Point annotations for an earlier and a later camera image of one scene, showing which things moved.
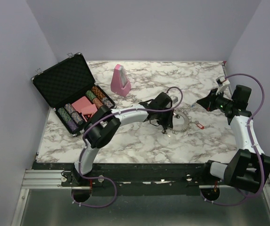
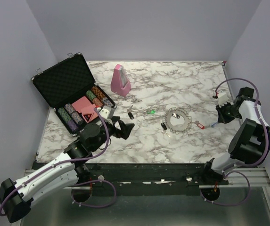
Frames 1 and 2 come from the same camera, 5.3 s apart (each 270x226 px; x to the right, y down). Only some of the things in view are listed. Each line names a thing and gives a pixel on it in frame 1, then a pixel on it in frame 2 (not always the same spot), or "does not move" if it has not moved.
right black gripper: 208,102 -> 222,117
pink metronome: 120,84 does not move
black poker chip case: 69,87 does not move
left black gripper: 168,122 -> 125,130
